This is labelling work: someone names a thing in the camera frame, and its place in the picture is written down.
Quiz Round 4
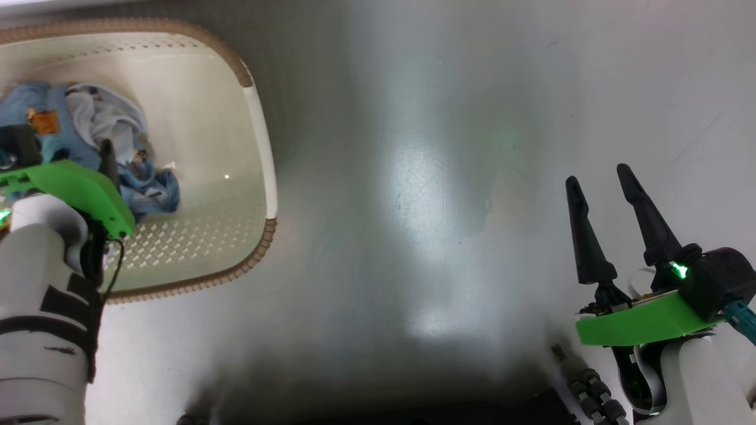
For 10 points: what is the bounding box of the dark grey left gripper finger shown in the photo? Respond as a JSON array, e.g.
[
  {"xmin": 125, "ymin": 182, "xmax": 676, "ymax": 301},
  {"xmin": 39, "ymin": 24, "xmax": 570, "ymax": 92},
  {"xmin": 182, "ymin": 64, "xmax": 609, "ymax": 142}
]
[{"xmin": 97, "ymin": 139, "xmax": 122, "ymax": 193}]

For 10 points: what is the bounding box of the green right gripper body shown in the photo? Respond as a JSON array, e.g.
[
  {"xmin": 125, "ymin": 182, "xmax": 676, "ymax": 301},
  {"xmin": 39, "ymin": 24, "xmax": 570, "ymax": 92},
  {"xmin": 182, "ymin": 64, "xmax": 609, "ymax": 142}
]
[{"xmin": 576, "ymin": 283, "xmax": 725, "ymax": 348}]

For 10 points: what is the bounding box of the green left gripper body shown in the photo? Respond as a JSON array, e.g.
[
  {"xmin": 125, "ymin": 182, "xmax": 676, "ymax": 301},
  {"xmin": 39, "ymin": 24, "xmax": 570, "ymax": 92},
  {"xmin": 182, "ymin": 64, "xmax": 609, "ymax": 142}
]
[{"xmin": 0, "ymin": 161, "xmax": 136, "ymax": 240}]

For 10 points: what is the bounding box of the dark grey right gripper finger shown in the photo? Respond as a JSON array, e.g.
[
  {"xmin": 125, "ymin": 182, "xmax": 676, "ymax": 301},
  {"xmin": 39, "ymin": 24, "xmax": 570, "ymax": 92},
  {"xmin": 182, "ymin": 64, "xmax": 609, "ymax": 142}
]
[
  {"xmin": 565, "ymin": 176, "xmax": 618, "ymax": 285},
  {"xmin": 616, "ymin": 164, "xmax": 683, "ymax": 266}
]

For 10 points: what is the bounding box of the white grey garment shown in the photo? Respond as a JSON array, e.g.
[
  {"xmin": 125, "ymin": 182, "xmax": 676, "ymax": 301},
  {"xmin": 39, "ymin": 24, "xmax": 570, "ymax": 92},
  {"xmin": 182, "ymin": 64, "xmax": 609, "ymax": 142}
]
[{"xmin": 65, "ymin": 84, "xmax": 148, "ymax": 167}]

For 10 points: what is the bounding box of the blue bear print garment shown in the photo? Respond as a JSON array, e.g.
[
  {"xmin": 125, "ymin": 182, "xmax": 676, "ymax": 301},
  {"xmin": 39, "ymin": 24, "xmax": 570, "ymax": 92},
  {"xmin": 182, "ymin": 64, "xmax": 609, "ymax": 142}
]
[{"xmin": 0, "ymin": 81, "xmax": 181, "ymax": 216}]

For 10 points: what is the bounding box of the cream perforated laundry basket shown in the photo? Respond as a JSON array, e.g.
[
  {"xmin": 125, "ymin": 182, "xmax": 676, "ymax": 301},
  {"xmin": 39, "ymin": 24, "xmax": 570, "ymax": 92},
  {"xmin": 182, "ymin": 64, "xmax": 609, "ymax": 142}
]
[{"xmin": 0, "ymin": 18, "xmax": 278, "ymax": 305}]

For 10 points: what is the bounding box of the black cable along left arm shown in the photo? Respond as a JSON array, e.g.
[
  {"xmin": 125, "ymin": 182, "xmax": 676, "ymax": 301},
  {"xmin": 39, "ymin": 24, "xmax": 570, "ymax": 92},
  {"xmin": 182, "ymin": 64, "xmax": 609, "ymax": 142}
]
[{"xmin": 97, "ymin": 238, "xmax": 126, "ymax": 299}]

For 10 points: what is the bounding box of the black cable with teal plug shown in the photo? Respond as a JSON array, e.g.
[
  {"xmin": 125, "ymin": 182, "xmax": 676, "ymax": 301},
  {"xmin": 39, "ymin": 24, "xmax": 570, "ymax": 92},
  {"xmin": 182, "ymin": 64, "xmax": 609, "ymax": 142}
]
[{"xmin": 724, "ymin": 300, "xmax": 756, "ymax": 344}]

